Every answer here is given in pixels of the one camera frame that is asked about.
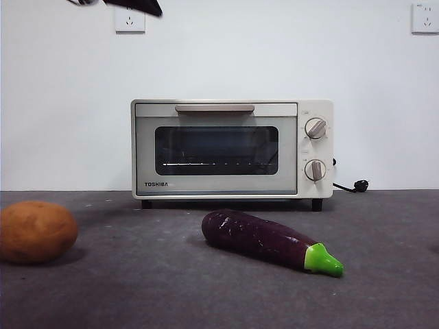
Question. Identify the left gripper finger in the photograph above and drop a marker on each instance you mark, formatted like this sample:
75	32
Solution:
82	2
144	6

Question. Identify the purple toy eggplant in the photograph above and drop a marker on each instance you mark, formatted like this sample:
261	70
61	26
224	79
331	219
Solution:
256	239

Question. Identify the beige oven knob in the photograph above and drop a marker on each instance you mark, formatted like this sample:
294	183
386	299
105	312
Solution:
315	170
315	128

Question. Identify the cream Toshiba toaster oven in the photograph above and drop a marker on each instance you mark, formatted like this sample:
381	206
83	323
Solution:
315	150

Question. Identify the brown potato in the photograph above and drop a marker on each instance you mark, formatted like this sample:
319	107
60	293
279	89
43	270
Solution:
34	233

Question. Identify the white wall socket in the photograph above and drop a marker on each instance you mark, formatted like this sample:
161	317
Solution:
130	22
426	18

